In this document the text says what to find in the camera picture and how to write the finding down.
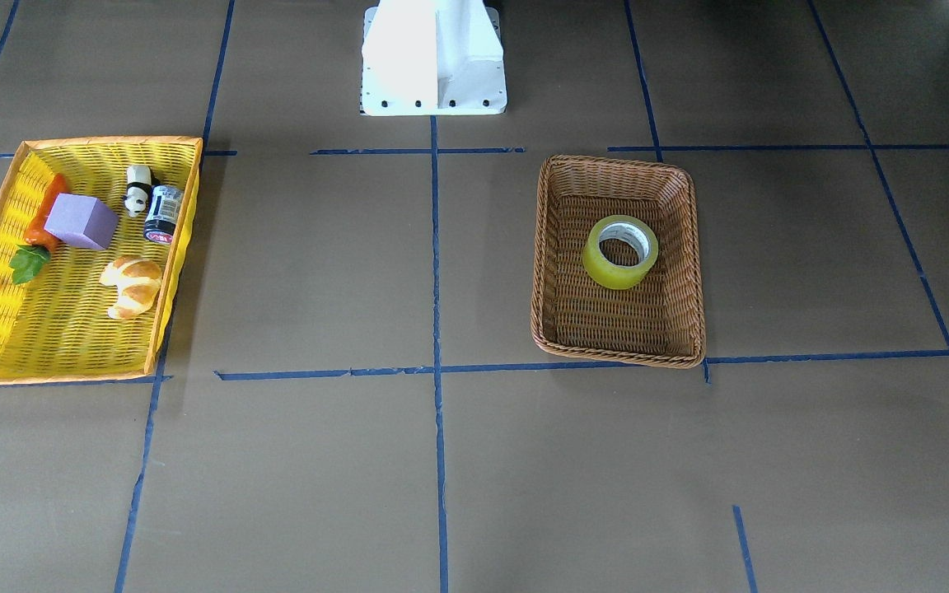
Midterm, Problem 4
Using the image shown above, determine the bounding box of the brown wicker basket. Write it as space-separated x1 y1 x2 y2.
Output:
531 155 707 369

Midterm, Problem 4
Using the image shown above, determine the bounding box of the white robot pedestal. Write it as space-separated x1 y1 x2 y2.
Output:
359 1 508 117

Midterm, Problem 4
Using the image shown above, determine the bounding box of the toy croissant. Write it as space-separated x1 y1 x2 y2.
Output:
99 256 163 320

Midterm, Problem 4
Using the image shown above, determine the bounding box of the yellow woven basket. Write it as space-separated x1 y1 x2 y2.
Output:
0 136 203 385

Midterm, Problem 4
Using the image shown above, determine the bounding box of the toy carrot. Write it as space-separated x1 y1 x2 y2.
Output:
10 174 69 285

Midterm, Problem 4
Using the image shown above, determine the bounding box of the yellow tape roll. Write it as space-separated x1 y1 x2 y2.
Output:
582 215 660 290

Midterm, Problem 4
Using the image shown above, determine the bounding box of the purple foam block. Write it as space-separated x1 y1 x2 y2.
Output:
43 193 119 250

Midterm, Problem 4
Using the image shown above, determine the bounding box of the small dark can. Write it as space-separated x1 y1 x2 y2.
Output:
143 184 184 245

